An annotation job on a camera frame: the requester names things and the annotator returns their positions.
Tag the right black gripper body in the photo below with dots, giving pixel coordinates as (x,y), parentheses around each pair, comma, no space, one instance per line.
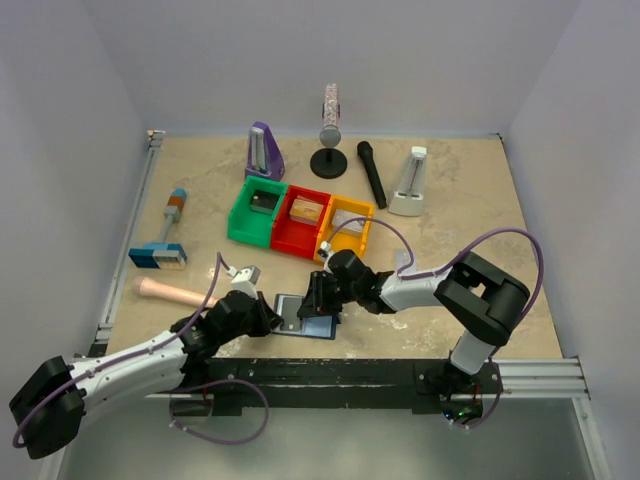
(350,291)

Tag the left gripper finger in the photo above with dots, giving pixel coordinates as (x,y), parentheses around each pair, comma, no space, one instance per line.
(274,321)
(265,315)

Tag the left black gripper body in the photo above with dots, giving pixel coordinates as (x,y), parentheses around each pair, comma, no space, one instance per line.
(252,326)

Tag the navy blue card holder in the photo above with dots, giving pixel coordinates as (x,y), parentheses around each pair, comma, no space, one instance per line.
(322,327)

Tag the black credit card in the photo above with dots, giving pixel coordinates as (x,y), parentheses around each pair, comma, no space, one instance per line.
(288,306)

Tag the white silver credit card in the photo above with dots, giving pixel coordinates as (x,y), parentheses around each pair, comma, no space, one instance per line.
(401,258)

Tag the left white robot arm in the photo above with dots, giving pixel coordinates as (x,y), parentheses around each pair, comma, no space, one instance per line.
(61,397)

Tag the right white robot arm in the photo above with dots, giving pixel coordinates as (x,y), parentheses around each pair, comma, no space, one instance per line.
(488,302)

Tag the white card stack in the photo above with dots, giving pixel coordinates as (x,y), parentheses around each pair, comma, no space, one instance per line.
(348,222)

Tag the orange card stack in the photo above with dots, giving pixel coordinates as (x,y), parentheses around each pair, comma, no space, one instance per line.
(305,211)

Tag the black card stack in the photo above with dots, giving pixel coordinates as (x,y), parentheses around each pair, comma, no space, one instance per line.
(264,202)

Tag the yellow plastic bin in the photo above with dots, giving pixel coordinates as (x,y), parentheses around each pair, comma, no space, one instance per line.
(344,241)

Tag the red plastic bin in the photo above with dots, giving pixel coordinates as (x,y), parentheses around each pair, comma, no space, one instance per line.
(292,235)

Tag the green plastic bin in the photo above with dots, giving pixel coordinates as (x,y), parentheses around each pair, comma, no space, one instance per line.
(253,214)

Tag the blue toy block hammer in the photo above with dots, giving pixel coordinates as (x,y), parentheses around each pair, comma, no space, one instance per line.
(160,253)

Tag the white metronome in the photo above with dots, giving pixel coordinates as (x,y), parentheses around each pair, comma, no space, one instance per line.
(407,196)

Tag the black round microphone stand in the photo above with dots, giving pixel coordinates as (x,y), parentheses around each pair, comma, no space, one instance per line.
(328,163)

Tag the black handheld microphone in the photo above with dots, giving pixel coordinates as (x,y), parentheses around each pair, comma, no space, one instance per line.
(366,155)

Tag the glitter microphone on stand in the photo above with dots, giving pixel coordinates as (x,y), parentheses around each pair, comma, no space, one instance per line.
(330,135)

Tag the purple metronome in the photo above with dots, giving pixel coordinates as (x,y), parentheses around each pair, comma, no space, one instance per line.
(264,158)

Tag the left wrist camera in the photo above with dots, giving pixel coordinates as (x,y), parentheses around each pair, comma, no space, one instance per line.
(245,280)

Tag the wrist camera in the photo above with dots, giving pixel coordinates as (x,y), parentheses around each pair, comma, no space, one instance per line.
(325,250)
(245,280)

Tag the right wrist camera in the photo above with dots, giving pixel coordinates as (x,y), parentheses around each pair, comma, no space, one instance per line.
(325,250)

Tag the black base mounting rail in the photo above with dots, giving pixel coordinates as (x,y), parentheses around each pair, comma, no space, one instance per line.
(422,386)

